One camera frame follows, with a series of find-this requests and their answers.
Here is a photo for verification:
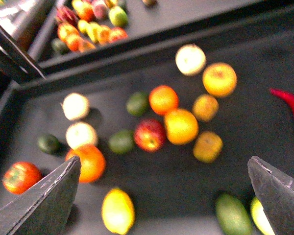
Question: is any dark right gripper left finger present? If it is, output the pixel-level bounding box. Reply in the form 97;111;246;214
0;156;81;235

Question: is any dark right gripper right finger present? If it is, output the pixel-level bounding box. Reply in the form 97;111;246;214
247;156;294;235

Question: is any yellow lemon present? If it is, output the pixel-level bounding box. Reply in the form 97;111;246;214
101;188;135;235

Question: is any black metal display shelf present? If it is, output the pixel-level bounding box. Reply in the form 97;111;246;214
0;0;294;235

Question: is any green avocado bottom right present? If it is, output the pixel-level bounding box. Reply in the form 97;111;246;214
215;193;253;235

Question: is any orange behind left finger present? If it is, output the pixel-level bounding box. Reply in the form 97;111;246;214
65;144;106;183

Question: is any large orange centre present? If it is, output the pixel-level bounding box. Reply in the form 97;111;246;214
164;108;199;145

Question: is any red yellow apple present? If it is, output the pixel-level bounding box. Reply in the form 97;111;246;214
134;118;167;152

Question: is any green lime centre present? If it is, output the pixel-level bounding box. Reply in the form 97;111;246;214
126;92;149;117

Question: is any pale round pear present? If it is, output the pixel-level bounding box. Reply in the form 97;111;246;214
175;44;207;76

